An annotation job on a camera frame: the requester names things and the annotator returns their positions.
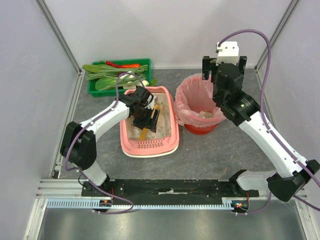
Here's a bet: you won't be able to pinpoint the yellow litter scoop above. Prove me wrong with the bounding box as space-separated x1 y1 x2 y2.
139 105 161 141

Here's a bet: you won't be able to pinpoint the pink litter box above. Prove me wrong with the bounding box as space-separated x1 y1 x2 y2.
120 86 180 158

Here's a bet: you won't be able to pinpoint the clumped litter lump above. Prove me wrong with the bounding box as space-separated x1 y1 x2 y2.
199 111 214 119

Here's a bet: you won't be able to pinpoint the pink plastic bin liner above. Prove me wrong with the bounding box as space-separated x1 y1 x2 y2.
174 73 226 126

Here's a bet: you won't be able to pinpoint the red trash bin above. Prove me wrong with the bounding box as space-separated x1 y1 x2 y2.
184 121 218 135

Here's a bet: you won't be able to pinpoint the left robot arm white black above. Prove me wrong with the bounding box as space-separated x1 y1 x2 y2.
60 86 160 187

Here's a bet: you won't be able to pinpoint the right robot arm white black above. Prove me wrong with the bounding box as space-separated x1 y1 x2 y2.
202 56 320 202

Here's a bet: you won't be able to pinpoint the cat litter pellets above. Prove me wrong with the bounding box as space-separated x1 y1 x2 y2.
125 93 171 141

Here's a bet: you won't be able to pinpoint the white radish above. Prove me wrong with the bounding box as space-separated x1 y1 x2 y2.
121 71 136 82

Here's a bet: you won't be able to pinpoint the green plastic crate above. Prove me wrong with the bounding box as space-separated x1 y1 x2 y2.
82 58 153 97

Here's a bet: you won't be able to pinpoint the green leafy vegetables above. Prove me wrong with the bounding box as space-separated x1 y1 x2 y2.
82 61 158 93

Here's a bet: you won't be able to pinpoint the orange carrot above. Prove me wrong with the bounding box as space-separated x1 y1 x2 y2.
121 63 141 68

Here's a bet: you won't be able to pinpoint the red chili pepper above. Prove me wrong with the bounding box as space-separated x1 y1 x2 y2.
105 61 123 68

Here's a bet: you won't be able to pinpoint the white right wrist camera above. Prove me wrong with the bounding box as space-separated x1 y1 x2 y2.
216 41 239 65

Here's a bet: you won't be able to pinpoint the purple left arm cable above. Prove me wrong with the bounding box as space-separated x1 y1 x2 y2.
64 70 136 215

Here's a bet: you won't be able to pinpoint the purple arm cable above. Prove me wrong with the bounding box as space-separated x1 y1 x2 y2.
64 70 136 215
217 28 320 216

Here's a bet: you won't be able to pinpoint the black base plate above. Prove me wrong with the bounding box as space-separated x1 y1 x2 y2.
81 178 260 201

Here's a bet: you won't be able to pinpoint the blue-white cable duct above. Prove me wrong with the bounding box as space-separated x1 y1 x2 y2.
46 198 234 210

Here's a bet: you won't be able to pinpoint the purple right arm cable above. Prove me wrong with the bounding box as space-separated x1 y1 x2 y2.
217 28 320 216

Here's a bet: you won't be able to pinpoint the aluminium frame rail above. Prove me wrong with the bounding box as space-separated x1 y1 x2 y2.
36 72 85 199

